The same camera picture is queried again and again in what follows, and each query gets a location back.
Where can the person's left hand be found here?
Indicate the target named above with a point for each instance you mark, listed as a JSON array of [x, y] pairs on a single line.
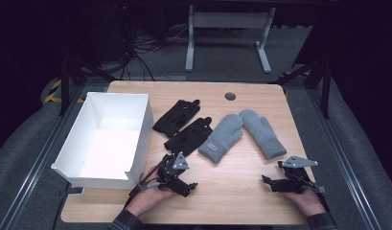
[[149, 198]]

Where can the plain grey mitten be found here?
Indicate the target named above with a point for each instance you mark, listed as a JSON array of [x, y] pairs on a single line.
[[260, 131]]

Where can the black glove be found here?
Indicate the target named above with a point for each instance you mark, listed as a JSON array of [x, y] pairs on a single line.
[[176, 116], [190, 137]]

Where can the black metal stand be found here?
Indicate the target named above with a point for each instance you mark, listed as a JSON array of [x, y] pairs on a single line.
[[64, 86], [325, 89]]

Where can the white metal desk frame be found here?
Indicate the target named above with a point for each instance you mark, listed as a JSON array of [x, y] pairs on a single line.
[[228, 19]]

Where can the grey mitten with label patch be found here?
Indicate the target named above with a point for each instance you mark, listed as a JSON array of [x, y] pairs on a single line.
[[222, 137]]

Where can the white storage box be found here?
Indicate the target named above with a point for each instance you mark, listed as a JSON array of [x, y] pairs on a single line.
[[110, 150]]

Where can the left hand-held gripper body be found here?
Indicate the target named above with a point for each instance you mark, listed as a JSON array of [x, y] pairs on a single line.
[[171, 174]]

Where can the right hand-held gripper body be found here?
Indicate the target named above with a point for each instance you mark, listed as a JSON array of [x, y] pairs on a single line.
[[294, 182]]

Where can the person's right hand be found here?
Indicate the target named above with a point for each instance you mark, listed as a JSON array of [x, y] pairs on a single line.
[[308, 202]]

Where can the grey round table grommet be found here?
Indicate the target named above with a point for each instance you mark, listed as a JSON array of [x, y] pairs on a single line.
[[230, 96]]

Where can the aluminium floor rail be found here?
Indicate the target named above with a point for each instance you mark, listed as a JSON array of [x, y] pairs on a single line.
[[347, 166], [34, 169]]

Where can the yellow black hazard tape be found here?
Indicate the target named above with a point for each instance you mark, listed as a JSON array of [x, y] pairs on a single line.
[[53, 94]]

